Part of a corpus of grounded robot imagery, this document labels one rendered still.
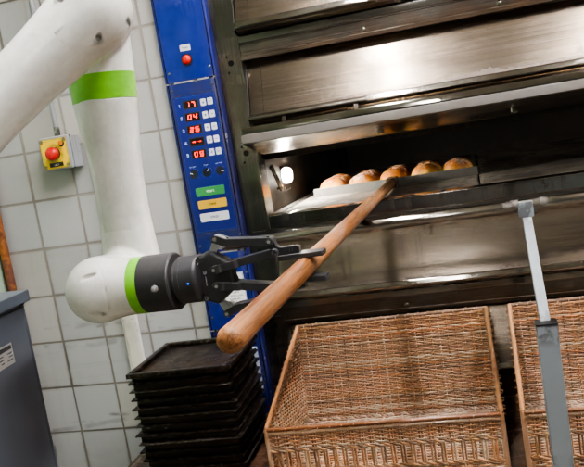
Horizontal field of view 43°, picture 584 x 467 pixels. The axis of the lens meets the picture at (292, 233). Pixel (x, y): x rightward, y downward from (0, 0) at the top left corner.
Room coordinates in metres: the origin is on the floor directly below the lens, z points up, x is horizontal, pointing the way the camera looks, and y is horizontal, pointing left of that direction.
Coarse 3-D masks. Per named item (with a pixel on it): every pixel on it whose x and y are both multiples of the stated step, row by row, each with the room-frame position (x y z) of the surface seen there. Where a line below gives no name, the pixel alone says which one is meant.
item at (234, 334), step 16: (384, 192) 2.08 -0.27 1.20; (368, 208) 1.73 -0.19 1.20; (352, 224) 1.49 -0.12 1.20; (320, 240) 1.27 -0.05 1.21; (336, 240) 1.31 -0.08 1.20; (320, 256) 1.16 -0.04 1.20; (288, 272) 1.00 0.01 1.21; (304, 272) 1.04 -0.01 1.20; (272, 288) 0.91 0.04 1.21; (288, 288) 0.95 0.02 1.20; (256, 304) 0.84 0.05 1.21; (272, 304) 0.87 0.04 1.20; (240, 320) 0.77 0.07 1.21; (256, 320) 0.80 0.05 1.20; (224, 336) 0.74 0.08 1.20; (240, 336) 0.74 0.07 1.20; (224, 352) 0.75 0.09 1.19
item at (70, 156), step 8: (56, 136) 2.26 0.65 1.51; (64, 136) 2.25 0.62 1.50; (72, 136) 2.28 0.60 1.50; (40, 144) 2.27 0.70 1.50; (48, 144) 2.26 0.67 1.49; (56, 144) 2.26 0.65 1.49; (64, 144) 2.25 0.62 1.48; (72, 144) 2.27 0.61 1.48; (64, 152) 2.25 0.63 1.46; (72, 152) 2.26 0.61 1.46; (80, 152) 2.31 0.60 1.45; (48, 160) 2.27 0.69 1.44; (56, 160) 2.26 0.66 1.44; (64, 160) 2.25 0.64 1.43; (72, 160) 2.25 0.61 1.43; (80, 160) 2.30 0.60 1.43; (48, 168) 2.27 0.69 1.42; (56, 168) 2.26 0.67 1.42; (64, 168) 2.26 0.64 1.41
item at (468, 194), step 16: (544, 176) 2.02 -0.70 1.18; (560, 176) 1.97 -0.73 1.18; (576, 176) 1.97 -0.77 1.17; (432, 192) 2.08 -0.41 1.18; (448, 192) 2.05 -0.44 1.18; (464, 192) 2.04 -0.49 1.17; (480, 192) 2.03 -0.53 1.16; (496, 192) 2.02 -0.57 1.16; (512, 192) 2.01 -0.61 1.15; (528, 192) 2.00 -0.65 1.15; (544, 192) 1.99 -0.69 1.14; (304, 208) 2.21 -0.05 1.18; (320, 208) 2.14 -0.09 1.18; (336, 208) 2.13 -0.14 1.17; (352, 208) 2.12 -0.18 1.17; (384, 208) 2.09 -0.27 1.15; (400, 208) 2.08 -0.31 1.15; (416, 208) 2.07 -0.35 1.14; (272, 224) 2.18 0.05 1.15; (288, 224) 2.16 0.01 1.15
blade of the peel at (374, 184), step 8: (464, 168) 2.43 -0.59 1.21; (472, 168) 2.42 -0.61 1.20; (408, 176) 2.47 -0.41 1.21; (416, 176) 2.47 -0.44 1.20; (424, 176) 2.46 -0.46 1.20; (432, 176) 2.45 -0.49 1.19; (440, 176) 2.45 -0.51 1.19; (448, 176) 2.44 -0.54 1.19; (456, 176) 2.43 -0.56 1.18; (352, 184) 2.52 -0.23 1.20; (360, 184) 2.51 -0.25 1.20; (368, 184) 2.51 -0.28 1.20; (376, 184) 2.50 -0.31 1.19; (400, 184) 2.48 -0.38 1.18; (320, 192) 2.55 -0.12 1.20; (328, 192) 2.54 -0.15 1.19; (336, 192) 2.53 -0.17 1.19; (344, 192) 2.53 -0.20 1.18
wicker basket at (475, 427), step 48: (336, 336) 2.10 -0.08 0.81; (384, 336) 2.06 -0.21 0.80; (432, 336) 2.03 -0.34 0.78; (480, 336) 1.99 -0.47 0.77; (288, 384) 1.94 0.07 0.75; (336, 384) 2.07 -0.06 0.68; (384, 384) 2.03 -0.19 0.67; (432, 384) 2.00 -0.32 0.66; (288, 432) 1.67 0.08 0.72; (336, 432) 1.64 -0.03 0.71; (384, 432) 1.89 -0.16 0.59; (432, 432) 1.59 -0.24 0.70; (480, 432) 1.57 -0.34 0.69
